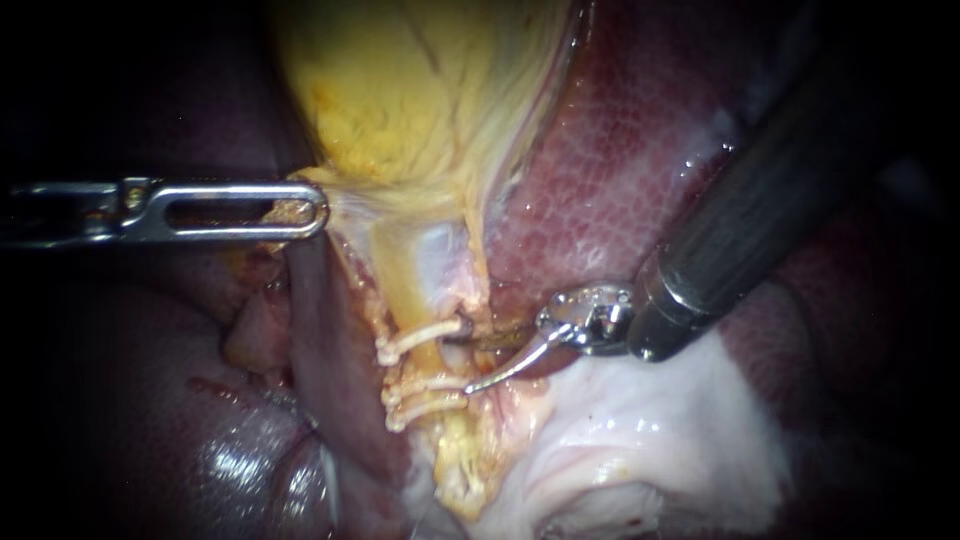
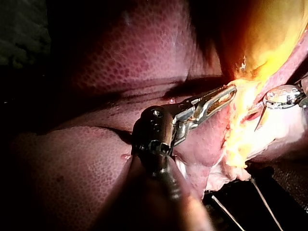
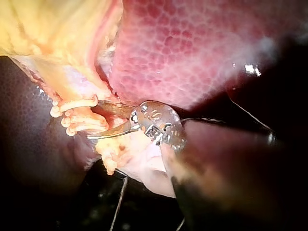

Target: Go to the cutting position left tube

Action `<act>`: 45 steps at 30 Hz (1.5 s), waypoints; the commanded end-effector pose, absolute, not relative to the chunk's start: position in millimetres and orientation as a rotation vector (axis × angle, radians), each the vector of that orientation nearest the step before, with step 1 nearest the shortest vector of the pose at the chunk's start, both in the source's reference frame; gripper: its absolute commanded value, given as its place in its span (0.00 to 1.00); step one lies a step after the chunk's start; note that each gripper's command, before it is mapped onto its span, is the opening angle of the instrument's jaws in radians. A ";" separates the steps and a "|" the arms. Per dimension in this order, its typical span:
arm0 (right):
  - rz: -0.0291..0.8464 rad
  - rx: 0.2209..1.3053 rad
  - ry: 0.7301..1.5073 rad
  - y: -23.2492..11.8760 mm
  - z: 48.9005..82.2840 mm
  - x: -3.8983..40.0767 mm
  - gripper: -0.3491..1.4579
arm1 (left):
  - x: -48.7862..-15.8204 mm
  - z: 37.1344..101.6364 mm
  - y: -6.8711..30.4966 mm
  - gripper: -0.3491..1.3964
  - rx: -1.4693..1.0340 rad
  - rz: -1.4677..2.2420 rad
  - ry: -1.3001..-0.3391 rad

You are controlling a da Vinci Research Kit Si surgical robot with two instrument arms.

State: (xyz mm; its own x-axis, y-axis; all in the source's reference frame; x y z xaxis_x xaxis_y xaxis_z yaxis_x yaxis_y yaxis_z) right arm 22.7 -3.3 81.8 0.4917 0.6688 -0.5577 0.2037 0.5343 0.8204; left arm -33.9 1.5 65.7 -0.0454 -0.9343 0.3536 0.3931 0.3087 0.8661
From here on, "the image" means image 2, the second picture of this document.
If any right arm instrument jaw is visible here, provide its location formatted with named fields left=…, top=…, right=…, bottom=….
left=254, top=105, right=268, bottom=132

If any left arm instrument jaw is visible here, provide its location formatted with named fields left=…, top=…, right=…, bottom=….
left=194, top=85, right=238, bottom=121
left=190, top=84, right=233, bottom=108

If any right arm instrument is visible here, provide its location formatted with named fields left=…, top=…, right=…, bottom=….
left=263, top=81, right=308, bottom=110

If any left arm instrument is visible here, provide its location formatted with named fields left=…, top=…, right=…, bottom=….
left=131, top=101, right=201, bottom=157

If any gallbladder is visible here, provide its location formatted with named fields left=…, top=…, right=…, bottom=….
left=223, top=0, right=308, bottom=169

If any dark red liver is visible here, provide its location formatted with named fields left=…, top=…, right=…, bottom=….
left=9, top=0, right=308, bottom=231

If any thin steel wire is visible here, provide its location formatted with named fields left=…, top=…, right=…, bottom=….
left=249, top=177, right=284, bottom=231
left=211, top=194, right=245, bottom=231

